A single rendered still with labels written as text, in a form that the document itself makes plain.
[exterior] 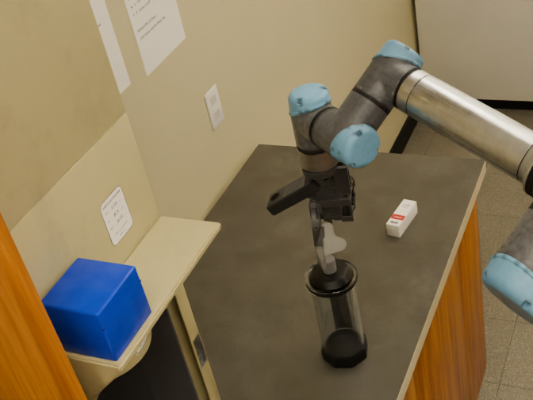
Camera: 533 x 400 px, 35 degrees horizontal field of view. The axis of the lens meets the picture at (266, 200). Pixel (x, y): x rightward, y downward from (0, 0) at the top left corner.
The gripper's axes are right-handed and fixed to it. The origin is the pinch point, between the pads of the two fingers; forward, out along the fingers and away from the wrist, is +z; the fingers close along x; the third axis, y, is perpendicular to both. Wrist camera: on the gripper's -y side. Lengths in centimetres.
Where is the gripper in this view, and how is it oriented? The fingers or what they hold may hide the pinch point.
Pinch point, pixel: (324, 246)
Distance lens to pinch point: 169.8
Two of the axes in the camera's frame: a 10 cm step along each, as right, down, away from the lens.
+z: 1.9, 8.0, 5.7
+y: 9.7, -0.6, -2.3
